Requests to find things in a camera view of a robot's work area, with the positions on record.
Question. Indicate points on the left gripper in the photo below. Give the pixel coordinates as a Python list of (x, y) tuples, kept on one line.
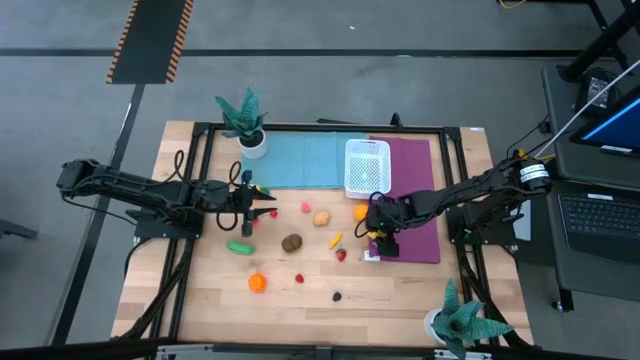
[(247, 210)]

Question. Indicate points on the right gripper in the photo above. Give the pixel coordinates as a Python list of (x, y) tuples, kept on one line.
[(389, 247)]

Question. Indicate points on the yellow toy lemon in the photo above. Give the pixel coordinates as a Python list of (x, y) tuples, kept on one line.
[(373, 234)]

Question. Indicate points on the smooth orange toy fruit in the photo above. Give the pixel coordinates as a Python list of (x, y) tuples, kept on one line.
[(360, 212)]

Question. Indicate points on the red toy strawberry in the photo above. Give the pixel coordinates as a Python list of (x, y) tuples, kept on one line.
[(341, 255)]

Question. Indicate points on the pink toy peach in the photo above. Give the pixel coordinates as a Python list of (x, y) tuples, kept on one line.
[(306, 207)]

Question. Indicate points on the green toy vegetable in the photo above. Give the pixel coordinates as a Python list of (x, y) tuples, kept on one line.
[(240, 247)]

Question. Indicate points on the brown toy kiwi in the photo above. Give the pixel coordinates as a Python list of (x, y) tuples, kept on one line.
[(291, 243)]

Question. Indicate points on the tan toy potato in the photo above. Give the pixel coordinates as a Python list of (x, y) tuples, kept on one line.
[(321, 218)]

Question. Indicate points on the textured orange toy tangerine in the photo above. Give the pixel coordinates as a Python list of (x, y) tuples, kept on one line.
[(257, 282)]

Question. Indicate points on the red toy raspberry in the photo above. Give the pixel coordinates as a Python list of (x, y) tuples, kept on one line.
[(299, 278)]

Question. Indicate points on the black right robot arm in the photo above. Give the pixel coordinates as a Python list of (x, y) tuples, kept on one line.
[(450, 197)]

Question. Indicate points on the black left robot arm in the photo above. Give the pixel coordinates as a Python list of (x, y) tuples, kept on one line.
[(150, 192)]

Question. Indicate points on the white paper label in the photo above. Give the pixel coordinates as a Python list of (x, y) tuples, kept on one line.
[(370, 256)]

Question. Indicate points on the light blue cloth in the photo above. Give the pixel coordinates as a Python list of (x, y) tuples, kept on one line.
[(300, 160)]

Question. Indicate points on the white perforated plastic basket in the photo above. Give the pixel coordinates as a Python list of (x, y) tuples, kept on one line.
[(367, 167)]

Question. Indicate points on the artificial green plant white pot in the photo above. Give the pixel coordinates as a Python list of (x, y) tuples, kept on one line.
[(250, 132), (457, 325)]

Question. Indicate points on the purple cloth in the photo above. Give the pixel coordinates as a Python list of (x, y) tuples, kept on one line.
[(415, 165)]

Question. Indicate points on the black orange-striped floor mat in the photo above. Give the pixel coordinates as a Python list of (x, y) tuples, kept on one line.
[(150, 40)]

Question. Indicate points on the black laptop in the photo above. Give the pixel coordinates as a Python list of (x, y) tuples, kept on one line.
[(600, 215)]

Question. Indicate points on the black desk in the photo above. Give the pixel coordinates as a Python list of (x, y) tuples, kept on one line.
[(560, 100)]

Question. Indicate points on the white rod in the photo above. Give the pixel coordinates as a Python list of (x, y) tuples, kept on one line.
[(585, 112)]

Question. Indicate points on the black furniture foot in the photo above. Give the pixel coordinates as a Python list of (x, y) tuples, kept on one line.
[(15, 230)]

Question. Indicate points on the black power adapter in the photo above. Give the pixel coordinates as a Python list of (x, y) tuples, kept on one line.
[(595, 92)]

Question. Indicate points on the monitor with blue screen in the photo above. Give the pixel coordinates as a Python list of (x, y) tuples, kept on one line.
[(615, 127)]

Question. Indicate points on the black stand leg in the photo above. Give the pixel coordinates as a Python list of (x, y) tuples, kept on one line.
[(600, 45)]

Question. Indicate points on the black aluminium table frame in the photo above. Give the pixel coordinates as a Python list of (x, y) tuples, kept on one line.
[(325, 128)]

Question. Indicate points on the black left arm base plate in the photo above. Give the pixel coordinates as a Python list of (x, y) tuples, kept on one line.
[(150, 231)]

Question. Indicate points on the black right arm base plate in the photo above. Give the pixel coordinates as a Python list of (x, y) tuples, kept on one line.
[(492, 235)]

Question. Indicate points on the grey metal rail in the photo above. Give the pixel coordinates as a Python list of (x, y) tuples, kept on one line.
[(190, 354)]

